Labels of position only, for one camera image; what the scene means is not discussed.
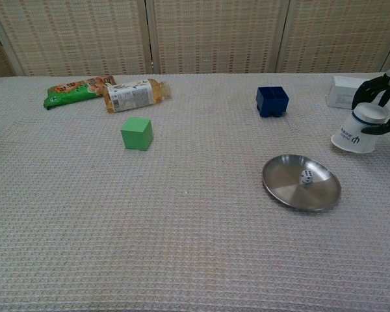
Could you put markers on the white paper cup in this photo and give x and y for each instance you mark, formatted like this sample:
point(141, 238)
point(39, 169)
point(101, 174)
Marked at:
point(354, 135)

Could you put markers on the green orange snack bag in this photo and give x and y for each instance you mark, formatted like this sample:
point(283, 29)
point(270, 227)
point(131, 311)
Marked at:
point(71, 92)

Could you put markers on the round stainless steel plate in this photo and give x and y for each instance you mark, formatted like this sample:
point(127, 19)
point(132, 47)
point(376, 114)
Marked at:
point(292, 196)

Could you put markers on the white carton box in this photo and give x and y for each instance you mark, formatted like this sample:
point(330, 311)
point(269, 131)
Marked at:
point(341, 94)

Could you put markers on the dark blue cube box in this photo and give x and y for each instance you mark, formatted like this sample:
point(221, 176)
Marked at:
point(273, 99)

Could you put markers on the tea bottle with label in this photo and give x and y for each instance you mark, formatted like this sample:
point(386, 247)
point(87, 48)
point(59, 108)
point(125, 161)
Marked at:
point(133, 96)

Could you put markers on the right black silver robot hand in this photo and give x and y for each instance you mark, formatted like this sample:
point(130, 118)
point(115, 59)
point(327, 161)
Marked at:
point(365, 87)

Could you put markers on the small white die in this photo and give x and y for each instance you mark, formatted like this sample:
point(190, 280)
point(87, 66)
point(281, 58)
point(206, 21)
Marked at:
point(305, 177)

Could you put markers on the bamboo folding screen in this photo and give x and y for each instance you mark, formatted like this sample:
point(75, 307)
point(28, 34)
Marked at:
point(195, 35)

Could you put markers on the woven fringed tablecloth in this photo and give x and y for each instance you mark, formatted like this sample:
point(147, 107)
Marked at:
point(149, 234)

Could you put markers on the green cube block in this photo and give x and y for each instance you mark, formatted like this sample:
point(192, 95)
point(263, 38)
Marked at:
point(136, 134)

